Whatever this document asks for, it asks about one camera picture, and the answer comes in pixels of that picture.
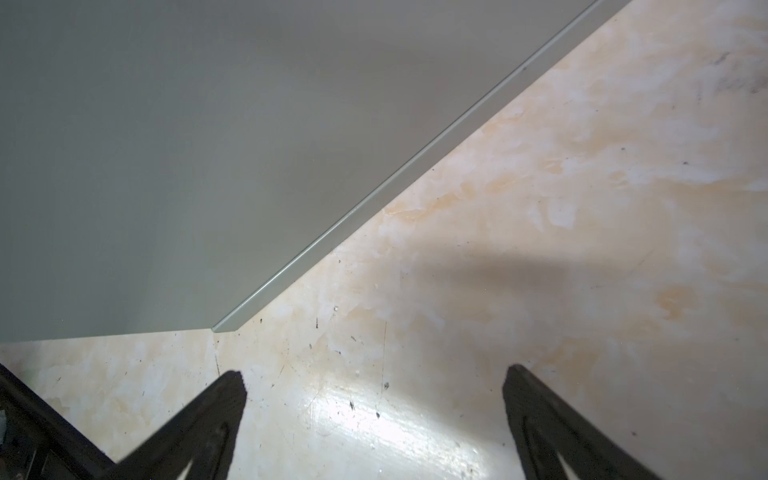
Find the grey metal cabinet box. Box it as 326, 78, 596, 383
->
1, 1, 622, 342

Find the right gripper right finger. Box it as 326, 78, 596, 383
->
502, 364, 658, 479

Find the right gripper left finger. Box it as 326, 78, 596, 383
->
101, 370, 247, 479

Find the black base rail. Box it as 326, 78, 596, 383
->
1, 367, 115, 479

